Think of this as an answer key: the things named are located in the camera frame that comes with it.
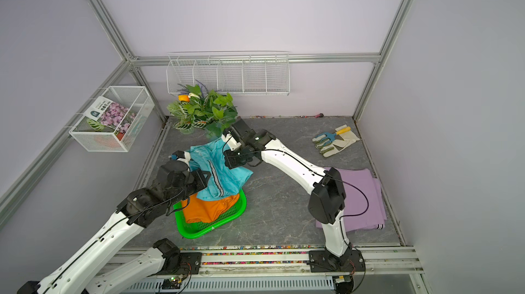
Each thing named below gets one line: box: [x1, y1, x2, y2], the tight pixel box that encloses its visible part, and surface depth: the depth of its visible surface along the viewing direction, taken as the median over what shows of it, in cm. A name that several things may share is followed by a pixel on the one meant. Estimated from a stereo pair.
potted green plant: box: [166, 84, 238, 139], surface depth 81 cm
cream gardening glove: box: [311, 124, 361, 158], surface depth 111 cm
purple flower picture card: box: [82, 95, 138, 136], surface depth 75 cm
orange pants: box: [181, 192, 240, 223], surface depth 82 cm
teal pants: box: [190, 138, 254, 201], surface depth 78 cm
